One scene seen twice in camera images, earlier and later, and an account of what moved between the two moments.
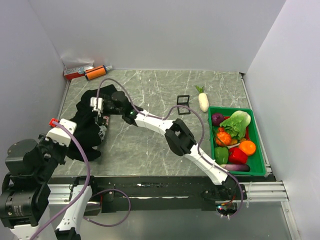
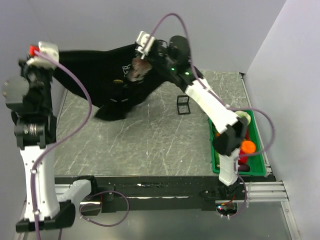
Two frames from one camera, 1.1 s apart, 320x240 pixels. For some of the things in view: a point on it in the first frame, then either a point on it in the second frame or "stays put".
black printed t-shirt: x=91 y=127 -> x=115 y=78
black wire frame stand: x=186 y=104 stays put
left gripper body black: x=54 y=151 -> x=37 y=76
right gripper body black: x=109 y=109 -> x=159 y=55
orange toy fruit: x=248 y=147 stays put
